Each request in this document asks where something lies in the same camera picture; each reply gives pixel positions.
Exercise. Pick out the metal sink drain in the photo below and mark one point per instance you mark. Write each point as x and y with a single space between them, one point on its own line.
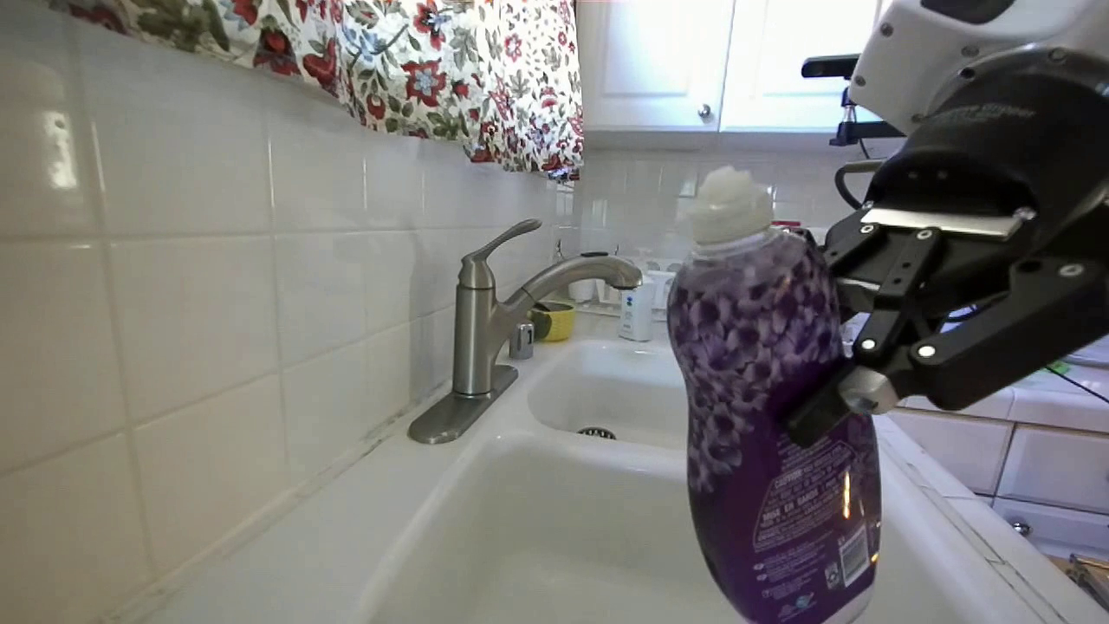
599 433

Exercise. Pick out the black stereo camera bar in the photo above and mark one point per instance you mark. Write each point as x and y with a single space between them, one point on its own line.
825 67

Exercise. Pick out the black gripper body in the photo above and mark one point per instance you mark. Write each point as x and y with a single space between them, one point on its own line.
1016 151

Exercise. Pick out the clear plastic container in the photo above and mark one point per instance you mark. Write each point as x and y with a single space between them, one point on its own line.
660 282

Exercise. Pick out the purple floral dish soap bottle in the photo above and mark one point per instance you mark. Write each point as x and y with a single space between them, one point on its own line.
749 346

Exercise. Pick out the floral print window curtain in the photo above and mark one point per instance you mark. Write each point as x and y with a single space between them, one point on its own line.
404 70

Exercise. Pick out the dark camera mount arm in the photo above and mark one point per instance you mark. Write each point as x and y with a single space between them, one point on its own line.
855 130

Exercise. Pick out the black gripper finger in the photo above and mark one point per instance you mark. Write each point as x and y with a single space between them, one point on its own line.
994 332
885 262

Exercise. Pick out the white double basin sink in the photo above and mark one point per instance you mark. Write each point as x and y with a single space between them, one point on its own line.
556 540

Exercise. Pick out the metal cabinet knob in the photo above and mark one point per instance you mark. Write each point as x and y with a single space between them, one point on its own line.
705 115

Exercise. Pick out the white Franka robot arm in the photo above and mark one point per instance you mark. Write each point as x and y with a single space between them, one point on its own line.
923 56

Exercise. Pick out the small white bottle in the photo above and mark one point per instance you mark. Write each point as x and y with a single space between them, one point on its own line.
637 313

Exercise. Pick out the brushed metal sink faucet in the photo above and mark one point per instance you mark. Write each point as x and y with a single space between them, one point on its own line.
473 332

